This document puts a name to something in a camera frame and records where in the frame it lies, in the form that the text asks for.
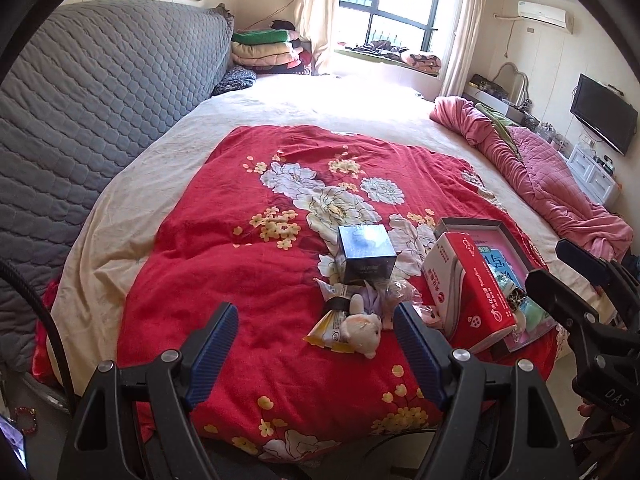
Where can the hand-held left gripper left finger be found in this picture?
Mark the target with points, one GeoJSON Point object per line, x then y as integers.
{"type": "Point", "coordinates": [212, 355]}

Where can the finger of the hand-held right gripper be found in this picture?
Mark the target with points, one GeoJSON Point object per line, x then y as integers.
{"type": "Point", "coordinates": [555, 295]}
{"type": "Point", "coordinates": [585, 262]}

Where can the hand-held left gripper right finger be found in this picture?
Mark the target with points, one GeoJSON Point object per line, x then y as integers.
{"type": "Point", "coordinates": [419, 355]}

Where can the white plush bear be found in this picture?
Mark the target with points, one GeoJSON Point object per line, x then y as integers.
{"type": "Point", "coordinates": [362, 332]}

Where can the grey shallow box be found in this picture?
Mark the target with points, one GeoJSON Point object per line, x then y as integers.
{"type": "Point", "coordinates": [515, 240]}

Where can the red tissue pack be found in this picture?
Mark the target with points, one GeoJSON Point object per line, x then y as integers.
{"type": "Point", "coordinates": [467, 300]}

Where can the person's right hand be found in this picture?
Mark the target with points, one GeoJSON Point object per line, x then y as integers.
{"type": "Point", "coordinates": [588, 408]}

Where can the pink book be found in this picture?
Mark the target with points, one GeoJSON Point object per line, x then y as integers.
{"type": "Point", "coordinates": [502, 260]}

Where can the pink quilt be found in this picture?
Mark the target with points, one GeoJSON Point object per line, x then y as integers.
{"type": "Point", "coordinates": [545, 185]}

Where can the white drawer cabinet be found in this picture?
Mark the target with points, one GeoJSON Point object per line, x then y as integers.
{"type": "Point", "coordinates": [592, 172]}

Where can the yellow snack packet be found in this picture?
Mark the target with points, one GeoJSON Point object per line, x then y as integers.
{"type": "Point", "coordinates": [325, 332]}

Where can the black box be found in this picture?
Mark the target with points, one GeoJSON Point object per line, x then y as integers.
{"type": "Point", "coordinates": [367, 255]}

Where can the red floral blanket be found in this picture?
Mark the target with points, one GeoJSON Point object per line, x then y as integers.
{"type": "Point", "coordinates": [225, 240]}

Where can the cluttered dressing table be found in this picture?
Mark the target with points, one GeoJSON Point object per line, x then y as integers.
{"type": "Point", "coordinates": [542, 127]}

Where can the black television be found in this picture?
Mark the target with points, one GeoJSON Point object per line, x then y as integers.
{"type": "Point", "coordinates": [602, 112]}

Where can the green cloth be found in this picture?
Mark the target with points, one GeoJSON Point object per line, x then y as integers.
{"type": "Point", "coordinates": [495, 120]}

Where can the red cloth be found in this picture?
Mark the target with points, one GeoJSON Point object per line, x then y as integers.
{"type": "Point", "coordinates": [42, 355]}

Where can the vanity mirror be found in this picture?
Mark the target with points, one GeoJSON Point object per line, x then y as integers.
{"type": "Point", "coordinates": [510, 82]}

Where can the smartphone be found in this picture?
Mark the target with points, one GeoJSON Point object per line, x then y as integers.
{"type": "Point", "coordinates": [12, 442]}

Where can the white air conditioner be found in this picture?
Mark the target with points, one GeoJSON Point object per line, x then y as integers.
{"type": "Point", "coordinates": [545, 14]}

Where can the floral folded blanket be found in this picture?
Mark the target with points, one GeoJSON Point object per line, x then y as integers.
{"type": "Point", "coordinates": [424, 61]}

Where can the cream curtain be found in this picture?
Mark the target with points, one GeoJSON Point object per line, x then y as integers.
{"type": "Point", "coordinates": [462, 30]}
{"type": "Point", "coordinates": [315, 15]}

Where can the bed with cream sheet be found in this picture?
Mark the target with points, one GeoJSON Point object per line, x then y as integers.
{"type": "Point", "coordinates": [300, 100]}

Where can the grey quilted headboard cover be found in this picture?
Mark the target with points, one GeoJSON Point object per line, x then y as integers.
{"type": "Point", "coordinates": [90, 110]}

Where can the dark patterned pillow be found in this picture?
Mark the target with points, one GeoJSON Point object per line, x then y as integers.
{"type": "Point", "coordinates": [235, 80]}

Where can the dark clothes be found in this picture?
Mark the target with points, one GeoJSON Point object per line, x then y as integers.
{"type": "Point", "coordinates": [377, 48]}

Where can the stack of folded blankets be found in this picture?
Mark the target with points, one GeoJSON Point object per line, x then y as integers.
{"type": "Point", "coordinates": [267, 50]}

